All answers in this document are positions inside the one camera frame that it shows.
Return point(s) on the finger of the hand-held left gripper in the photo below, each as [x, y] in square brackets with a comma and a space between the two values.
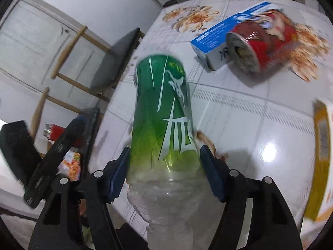
[91, 135]
[52, 161]

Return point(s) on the red packet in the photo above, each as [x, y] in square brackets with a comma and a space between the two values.
[56, 132]

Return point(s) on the white panelled door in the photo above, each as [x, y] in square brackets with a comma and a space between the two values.
[31, 31]

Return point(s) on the wooden chair grey seat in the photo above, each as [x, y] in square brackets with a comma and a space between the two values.
[114, 57]

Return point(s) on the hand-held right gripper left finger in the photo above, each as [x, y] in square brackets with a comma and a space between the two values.
[118, 177]

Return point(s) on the red drink can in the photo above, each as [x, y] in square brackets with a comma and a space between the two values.
[265, 44]

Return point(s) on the orange snack packet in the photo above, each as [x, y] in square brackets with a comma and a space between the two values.
[72, 164]

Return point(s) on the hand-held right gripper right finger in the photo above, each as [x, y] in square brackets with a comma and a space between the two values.
[213, 177]

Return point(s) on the blue and white carton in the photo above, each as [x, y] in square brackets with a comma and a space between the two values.
[216, 35]

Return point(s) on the floral tablecloth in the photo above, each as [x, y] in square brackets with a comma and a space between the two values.
[247, 114]

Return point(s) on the green label plastic bottle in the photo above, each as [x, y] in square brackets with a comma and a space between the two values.
[161, 109]

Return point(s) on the yellow carton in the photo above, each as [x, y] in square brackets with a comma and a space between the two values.
[321, 140]

